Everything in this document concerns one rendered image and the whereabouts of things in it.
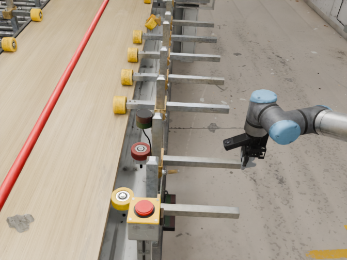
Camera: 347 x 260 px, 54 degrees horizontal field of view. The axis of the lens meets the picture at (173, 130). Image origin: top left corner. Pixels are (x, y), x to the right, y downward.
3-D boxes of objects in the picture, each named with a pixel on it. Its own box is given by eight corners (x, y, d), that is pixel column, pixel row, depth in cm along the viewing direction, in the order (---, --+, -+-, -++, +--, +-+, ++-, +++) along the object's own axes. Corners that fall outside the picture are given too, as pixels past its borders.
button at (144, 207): (154, 204, 78) (154, 199, 77) (152, 218, 75) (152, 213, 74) (136, 203, 78) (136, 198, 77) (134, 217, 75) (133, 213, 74)
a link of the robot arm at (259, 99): (261, 103, 116) (246, 87, 123) (253, 131, 124) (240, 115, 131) (284, 99, 118) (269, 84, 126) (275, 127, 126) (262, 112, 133)
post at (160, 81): (162, 157, 173) (165, 74, 143) (162, 162, 170) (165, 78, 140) (155, 157, 173) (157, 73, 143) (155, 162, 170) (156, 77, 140)
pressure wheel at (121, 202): (125, 202, 130) (123, 182, 123) (139, 215, 126) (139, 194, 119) (108, 215, 126) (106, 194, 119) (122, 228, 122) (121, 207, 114)
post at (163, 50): (164, 125, 192) (168, 45, 162) (164, 129, 189) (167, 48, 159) (158, 125, 192) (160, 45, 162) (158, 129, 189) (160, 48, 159)
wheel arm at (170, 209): (237, 213, 126) (238, 205, 124) (238, 221, 124) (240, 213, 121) (119, 207, 126) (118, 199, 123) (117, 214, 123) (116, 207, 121)
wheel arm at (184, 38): (216, 41, 217) (216, 35, 215) (216, 43, 214) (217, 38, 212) (137, 37, 217) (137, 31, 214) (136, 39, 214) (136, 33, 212)
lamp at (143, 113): (152, 152, 139) (153, 109, 125) (152, 162, 134) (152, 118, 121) (138, 151, 138) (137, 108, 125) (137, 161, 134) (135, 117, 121)
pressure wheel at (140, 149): (151, 161, 149) (151, 141, 142) (150, 174, 143) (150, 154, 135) (132, 160, 149) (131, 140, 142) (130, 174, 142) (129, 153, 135)
